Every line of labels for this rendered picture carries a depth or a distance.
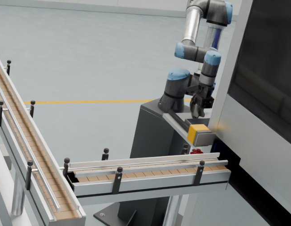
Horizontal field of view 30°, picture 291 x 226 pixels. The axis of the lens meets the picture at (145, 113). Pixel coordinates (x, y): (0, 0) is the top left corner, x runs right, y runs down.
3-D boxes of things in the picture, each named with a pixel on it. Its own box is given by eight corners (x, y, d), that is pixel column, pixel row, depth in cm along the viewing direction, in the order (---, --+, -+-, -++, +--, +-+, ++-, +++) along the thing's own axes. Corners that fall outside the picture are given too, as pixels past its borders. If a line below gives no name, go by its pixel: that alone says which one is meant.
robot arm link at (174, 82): (165, 85, 306) (170, 63, 301) (188, 91, 306) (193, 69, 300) (162, 93, 295) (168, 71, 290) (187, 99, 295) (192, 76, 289)
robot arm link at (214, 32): (184, 93, 305) (207, -3, 295) (210, 99, 304) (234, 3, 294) (185, 96, 293) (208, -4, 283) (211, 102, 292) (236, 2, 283)
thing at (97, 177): (208, 171, 236) (217, 141, 230) (228, 192, 224) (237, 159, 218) (58, 185, 204) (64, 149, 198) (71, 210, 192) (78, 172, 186)
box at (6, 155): (11, 170, 277) (12, 155, 273) (1, 171, 275) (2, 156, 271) (6, 158, 286) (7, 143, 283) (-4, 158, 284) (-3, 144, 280)
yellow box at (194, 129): (208, 146, 232) (212, 131, 230) (194, 147, 229) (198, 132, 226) (199, 137, 238) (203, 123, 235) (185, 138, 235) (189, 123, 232)
